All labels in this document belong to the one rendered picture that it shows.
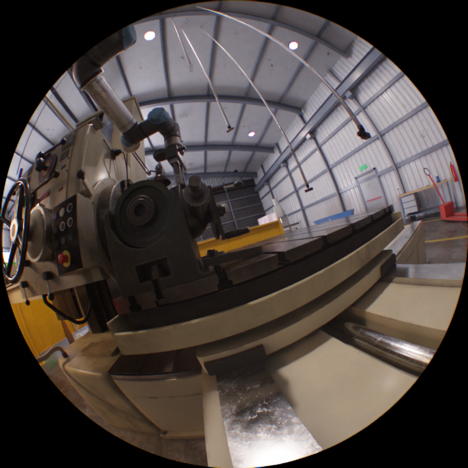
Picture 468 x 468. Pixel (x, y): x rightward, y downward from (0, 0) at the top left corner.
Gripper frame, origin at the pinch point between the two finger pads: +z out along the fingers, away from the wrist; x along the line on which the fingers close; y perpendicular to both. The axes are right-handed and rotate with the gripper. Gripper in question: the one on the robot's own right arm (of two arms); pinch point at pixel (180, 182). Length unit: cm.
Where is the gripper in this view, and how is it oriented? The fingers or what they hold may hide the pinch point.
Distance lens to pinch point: 62.0
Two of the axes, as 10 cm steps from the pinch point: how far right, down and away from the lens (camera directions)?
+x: -0.3, 0.6, 10.0
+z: 2.8, 9.6, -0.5
